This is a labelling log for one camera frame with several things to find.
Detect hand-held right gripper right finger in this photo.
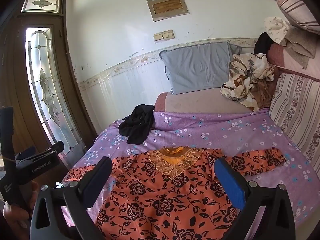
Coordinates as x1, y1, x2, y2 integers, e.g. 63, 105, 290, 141
214, 157, 297, 240

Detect pink sofa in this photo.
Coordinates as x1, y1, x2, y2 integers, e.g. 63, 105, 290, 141
154, 42, 320, 115

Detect grey cloth on floor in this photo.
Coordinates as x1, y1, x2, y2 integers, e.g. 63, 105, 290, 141
159, 42, 242, 95

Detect wooden door with stained glass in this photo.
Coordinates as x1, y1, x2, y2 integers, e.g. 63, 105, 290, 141
0, 0, 98, 170

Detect purple floral bedsheet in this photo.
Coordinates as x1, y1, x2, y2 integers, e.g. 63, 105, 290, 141
60, 107, 320, 240

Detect beige towel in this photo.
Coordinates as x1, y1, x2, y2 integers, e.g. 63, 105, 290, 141
282, 26, 317, 69

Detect orange black floral shirt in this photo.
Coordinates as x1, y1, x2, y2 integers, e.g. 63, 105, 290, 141
65, 146, 287, 240

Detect white floral cloth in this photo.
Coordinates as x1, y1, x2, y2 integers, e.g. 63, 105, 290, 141
264, 17, 291, 45

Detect brown cloth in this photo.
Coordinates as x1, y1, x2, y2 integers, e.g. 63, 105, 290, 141
252, 79, 276, 111

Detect framed wall plaque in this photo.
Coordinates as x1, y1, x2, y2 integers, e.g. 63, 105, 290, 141
147, 0, 189, 22

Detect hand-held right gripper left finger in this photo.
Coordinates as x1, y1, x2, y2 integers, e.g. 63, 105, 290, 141
29, 156, 113, 240

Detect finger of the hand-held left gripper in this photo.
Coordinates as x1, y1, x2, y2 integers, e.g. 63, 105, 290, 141
15, 141, 65, 164

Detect stained glass transom window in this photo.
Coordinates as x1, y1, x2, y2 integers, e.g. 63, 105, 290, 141
21, 0, 62, 13

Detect black crumpled garment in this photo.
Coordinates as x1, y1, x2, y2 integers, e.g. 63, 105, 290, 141
118, 104, 155, 145

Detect person's left hand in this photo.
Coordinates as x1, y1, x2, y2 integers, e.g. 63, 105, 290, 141
2, 181, 39, 230

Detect beige light switch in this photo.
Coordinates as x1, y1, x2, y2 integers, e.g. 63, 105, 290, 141
153, 29, 175, 42

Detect striped beige rug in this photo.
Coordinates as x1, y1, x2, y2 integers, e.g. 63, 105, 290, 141
269, 73, 320, 167

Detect cream floral crumpled cloth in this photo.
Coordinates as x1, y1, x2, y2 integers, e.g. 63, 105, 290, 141
220, 53, 275, 112

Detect pink striped pillow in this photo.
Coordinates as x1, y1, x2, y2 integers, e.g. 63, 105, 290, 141
276, 0, 320, 34

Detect black cloth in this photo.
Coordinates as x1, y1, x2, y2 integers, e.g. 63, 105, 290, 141
254, 32, 275, 55

